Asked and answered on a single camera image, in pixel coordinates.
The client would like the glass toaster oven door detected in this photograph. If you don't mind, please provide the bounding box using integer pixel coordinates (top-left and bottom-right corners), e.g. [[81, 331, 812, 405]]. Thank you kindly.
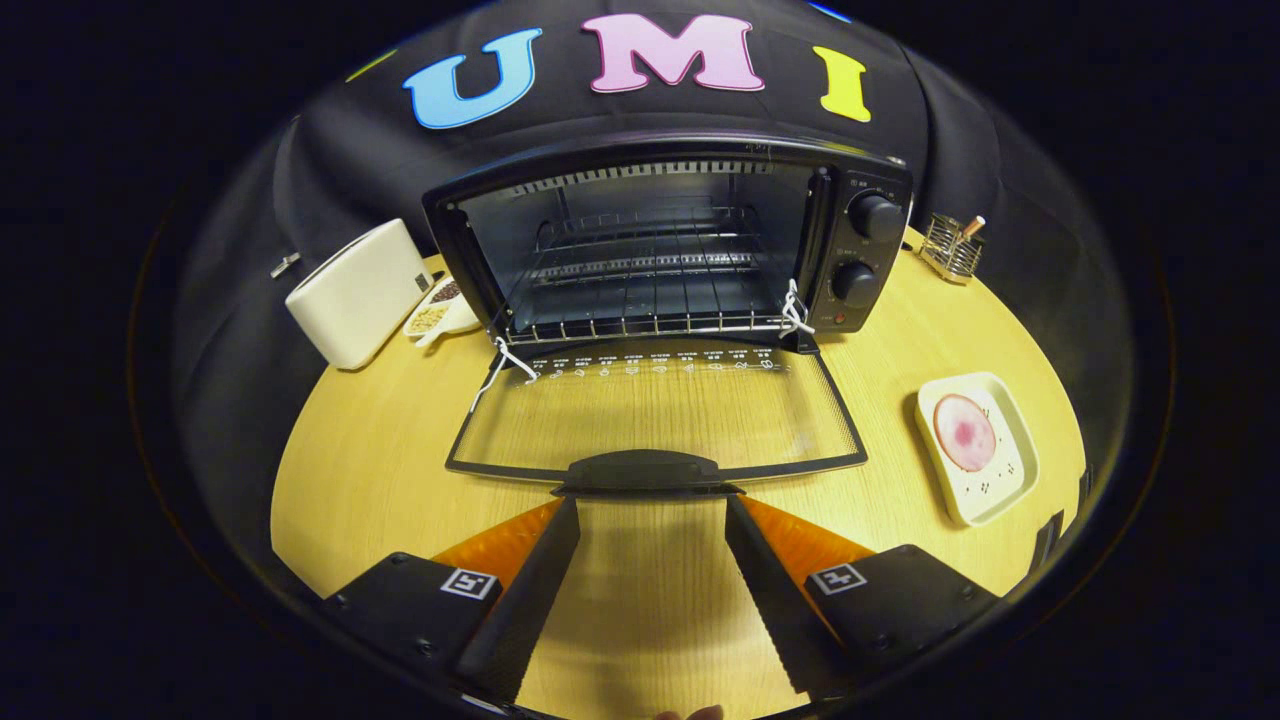
[[445, 335, 869, 498]]

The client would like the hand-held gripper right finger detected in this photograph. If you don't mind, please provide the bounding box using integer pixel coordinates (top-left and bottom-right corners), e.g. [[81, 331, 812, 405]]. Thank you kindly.
[[724, 493, 1001, 701]]

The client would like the white dish with beans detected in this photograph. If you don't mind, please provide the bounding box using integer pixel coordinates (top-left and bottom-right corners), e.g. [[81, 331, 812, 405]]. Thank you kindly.
[[403, 275, 483, 348]]

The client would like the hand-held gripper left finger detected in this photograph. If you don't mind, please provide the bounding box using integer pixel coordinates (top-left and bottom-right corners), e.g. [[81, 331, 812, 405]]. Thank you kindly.
[[325, 495, 581, 704]]

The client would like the white string tie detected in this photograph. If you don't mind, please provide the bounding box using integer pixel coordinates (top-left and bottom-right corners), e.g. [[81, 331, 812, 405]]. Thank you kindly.
[[470, 337, 541, 414], [780, 280, 816, 338]]

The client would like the cream square plate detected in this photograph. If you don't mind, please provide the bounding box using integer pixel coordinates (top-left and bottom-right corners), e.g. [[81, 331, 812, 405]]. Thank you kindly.
[[914, 372, 1041, 528]]

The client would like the cream white toaster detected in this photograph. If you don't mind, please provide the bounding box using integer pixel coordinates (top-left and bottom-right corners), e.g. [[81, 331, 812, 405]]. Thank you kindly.
[[285, 218, 436, 371]]

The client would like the small black oven knob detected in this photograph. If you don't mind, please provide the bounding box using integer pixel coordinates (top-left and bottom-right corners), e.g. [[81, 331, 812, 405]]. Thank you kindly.
[[830, 260, 881, 308]]

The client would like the black backdrop cloth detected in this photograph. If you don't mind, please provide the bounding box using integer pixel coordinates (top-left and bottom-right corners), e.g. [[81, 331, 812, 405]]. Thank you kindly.
[[170, 0, 1136, 561]]

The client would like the black toaster oven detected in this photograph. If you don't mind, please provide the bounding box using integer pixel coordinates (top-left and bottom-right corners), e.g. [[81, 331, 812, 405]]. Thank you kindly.
[[422, 130, 916, 353]]

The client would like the pink ham slice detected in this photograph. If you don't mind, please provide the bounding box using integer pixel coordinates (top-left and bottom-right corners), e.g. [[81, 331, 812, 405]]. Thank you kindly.
[[932, 393, 998, 473]]

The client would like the large black oven knob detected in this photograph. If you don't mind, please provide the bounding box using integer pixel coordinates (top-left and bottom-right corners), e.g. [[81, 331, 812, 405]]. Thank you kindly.
[[848, 192, 906, 241]]

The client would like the metal wire holder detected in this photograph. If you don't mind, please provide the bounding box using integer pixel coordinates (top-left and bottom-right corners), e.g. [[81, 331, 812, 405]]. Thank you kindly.
[[918, 212, 986, 286]]

